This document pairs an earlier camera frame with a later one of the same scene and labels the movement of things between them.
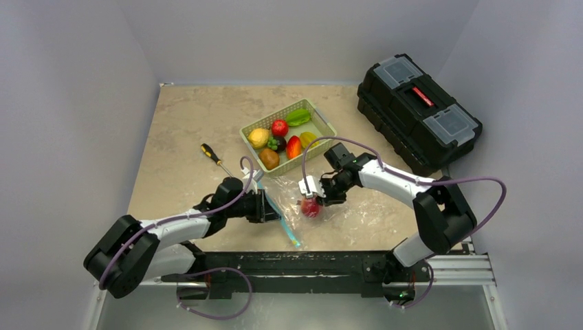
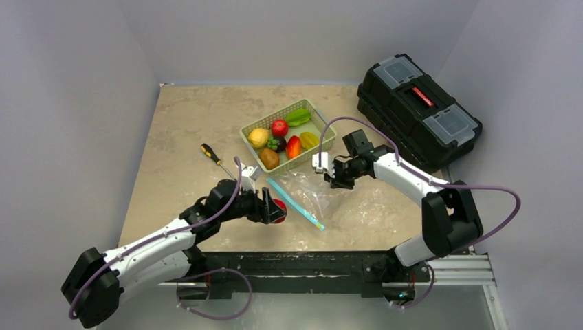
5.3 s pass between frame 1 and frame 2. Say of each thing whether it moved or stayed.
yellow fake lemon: stayed
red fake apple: moved
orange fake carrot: stayed
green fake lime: stayed
